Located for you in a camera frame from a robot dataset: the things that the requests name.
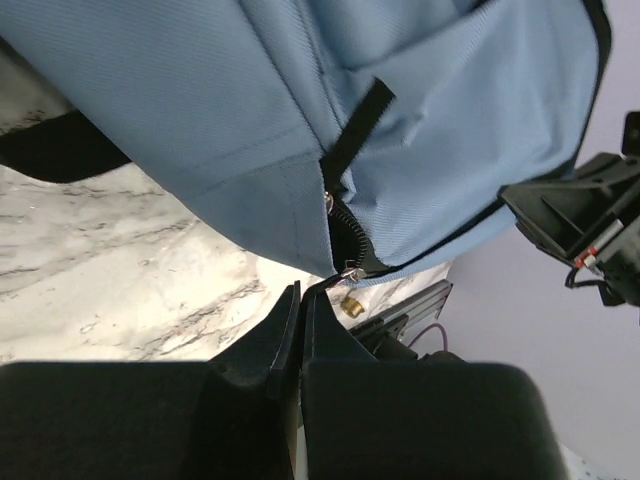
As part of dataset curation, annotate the aluminium frame rail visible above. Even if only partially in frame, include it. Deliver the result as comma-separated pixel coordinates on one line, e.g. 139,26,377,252
349,280,453,344

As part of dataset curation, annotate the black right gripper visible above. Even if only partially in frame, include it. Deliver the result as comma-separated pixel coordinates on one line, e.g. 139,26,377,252
499,112,639,307

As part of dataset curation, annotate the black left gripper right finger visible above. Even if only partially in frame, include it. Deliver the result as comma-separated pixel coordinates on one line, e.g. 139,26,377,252
301,290,567,480

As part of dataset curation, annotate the blue student backpack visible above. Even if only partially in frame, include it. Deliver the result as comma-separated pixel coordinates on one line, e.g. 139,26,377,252
1,1,612,284

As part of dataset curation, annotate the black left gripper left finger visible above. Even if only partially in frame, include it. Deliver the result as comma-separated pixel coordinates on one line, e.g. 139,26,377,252
1,284,301,479

